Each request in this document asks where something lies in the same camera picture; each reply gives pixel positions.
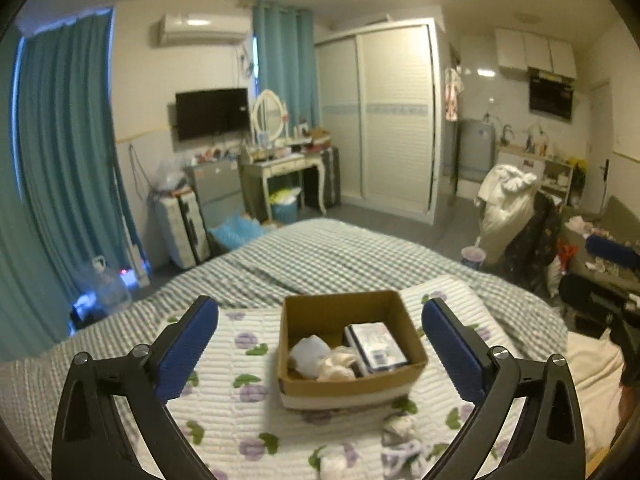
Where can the clear water jug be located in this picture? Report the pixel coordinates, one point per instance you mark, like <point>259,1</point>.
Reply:
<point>105,285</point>

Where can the white sliding door wardrobe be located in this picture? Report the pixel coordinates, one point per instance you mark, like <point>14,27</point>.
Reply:
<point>395,120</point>

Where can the white kitchen wall cabinets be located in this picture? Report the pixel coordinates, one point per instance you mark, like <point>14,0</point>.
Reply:
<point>537,52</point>

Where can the brown cardboard box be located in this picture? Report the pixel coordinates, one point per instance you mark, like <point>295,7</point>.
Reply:
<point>345,392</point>

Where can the clear plastic bag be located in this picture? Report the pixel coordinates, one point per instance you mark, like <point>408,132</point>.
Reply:
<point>170,175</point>

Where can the white kitchen shelf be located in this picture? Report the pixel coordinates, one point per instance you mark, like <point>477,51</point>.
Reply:
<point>555,175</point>

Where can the white pillow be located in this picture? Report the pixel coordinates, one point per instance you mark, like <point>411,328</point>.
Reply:
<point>595,380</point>

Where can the white clothes pile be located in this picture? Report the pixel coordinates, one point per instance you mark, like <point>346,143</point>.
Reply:
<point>502,210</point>

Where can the white crumpled cloth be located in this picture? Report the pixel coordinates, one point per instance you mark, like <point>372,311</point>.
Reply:
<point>307,355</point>

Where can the white suitcase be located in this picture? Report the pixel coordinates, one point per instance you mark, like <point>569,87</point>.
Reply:
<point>180,230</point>

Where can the floral white quilted blanket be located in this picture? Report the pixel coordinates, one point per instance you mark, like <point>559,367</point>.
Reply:
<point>240,425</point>

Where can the blue laundry basket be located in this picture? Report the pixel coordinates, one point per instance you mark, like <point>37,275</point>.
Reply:
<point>286,207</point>

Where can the white oval mirror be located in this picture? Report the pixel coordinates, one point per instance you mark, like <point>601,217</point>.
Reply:
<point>267,115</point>

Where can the black chair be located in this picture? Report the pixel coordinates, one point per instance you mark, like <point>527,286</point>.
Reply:
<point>532,245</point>

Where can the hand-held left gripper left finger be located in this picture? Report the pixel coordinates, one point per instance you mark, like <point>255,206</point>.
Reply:
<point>185,350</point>

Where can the hanging white red garment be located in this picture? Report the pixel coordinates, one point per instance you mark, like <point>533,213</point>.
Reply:
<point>453,92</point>

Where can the white blue tissue packet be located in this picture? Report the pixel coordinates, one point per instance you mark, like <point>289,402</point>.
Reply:
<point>375,347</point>

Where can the grey washing machine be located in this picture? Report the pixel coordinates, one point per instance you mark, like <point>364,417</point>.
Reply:
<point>476,150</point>

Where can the grey white sock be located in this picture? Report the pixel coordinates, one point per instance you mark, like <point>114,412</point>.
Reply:
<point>400,435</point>

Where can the blue roll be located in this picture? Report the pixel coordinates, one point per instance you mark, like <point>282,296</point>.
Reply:
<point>607,249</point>

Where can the small purple bin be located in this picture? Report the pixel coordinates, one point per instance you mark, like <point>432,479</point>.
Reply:
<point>472,258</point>

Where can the narrow teal curtain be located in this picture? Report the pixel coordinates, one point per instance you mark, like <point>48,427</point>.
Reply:
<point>285,65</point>

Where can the small grey fridge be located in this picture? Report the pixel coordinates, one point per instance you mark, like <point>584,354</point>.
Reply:
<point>217,192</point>

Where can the black wall television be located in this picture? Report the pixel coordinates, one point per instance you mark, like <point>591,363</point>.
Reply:
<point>212,112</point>

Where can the blue cushion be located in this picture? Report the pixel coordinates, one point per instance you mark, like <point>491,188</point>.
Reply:
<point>235,232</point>

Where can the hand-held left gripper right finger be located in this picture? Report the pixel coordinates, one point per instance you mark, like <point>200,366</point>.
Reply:
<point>452,355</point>

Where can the white air conditioner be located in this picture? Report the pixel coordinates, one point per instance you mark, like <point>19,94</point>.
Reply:
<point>205,30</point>

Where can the white dressing table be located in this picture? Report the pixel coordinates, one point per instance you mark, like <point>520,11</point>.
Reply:
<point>280,167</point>

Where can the wide teal curtain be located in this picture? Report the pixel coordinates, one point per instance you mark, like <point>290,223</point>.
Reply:
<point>60,160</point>

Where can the black range hood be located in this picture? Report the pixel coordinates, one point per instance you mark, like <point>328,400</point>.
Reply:
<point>550,95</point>

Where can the dark checked suitcase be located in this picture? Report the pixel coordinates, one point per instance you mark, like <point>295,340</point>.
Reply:
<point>331,177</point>

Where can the cream crumpled sock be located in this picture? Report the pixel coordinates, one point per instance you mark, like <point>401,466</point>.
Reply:
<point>340,365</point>

